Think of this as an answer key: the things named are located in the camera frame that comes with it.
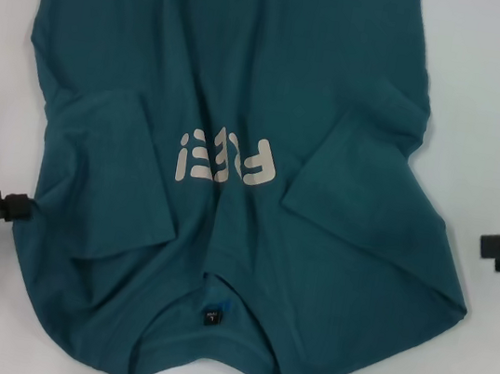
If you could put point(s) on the teal blue printed t-shirt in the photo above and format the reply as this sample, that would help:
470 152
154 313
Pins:
201 71

